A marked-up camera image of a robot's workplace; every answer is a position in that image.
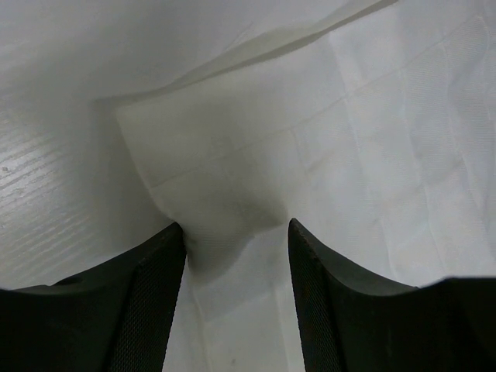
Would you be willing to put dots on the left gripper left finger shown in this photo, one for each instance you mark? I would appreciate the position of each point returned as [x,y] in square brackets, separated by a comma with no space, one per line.
[116,316]

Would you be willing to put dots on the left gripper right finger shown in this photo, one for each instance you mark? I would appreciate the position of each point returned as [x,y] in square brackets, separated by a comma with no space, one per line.
[351,319]

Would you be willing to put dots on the white pleated skirt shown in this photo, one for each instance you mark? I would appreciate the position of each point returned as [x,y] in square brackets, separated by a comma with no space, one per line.
[372,123]

